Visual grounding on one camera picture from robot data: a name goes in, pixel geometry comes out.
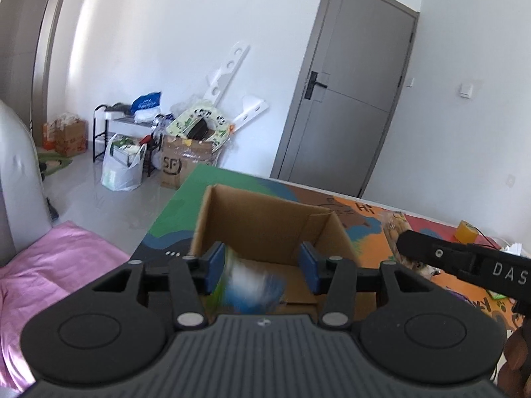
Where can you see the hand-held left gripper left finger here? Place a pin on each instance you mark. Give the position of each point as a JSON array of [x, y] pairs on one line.
[[216, 263]]

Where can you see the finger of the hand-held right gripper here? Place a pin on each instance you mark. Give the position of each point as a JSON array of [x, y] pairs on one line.
[[431, 253]]

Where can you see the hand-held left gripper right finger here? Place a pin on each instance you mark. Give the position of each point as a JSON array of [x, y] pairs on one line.
[[309, 267]]

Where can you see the white blue snack packet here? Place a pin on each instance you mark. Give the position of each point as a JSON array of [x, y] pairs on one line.
[[253, 282]]

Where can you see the brown cardboard box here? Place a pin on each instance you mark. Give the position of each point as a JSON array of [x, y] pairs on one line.
[[257, 224]]

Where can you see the person's right hand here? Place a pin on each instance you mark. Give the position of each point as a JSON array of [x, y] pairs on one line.
[[520, 352]]

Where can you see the colourful printed table mat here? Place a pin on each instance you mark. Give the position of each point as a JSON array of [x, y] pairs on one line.
[[431, 226]]

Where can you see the yellow tape roll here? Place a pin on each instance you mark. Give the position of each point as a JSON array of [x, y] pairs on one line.
[[464, 231]]

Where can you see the tan snack packet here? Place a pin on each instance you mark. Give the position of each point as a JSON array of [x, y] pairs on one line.
[[394, 226]]

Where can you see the printed cardboard carton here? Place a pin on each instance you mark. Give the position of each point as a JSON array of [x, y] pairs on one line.
[[182, 163]]

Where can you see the white plastic bag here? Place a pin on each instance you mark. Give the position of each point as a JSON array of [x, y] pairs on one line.
[[122, 166]]

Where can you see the panda print toilet seat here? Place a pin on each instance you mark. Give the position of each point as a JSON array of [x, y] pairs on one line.
[[203, 122]]

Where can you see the short white holed board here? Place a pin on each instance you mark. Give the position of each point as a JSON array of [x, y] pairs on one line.
[[249, 110]]

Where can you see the pink blanket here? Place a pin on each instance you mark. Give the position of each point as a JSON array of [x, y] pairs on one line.
[[49, 265]]

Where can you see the black shoe rack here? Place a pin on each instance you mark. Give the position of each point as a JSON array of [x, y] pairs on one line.
[[99, 132]]

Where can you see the blue bag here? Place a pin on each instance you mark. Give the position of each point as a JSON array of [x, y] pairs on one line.
[[146, 101]]

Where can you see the grey door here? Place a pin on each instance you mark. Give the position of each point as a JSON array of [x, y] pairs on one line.
[[344, 91]]

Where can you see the green floor mat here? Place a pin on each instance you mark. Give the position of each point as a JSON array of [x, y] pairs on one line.
[[54, 161]]

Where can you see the tall white holed board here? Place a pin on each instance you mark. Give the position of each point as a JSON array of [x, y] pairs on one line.
[[228, 68]]

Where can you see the orange brown cardboard carton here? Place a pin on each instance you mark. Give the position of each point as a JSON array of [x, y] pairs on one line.
[[68, 134]]

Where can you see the grey padded headboard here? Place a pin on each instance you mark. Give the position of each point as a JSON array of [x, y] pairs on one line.
[[20, 182]]

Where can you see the brown wardrobe panel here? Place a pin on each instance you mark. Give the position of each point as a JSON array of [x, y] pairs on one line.
[[25, 49]]

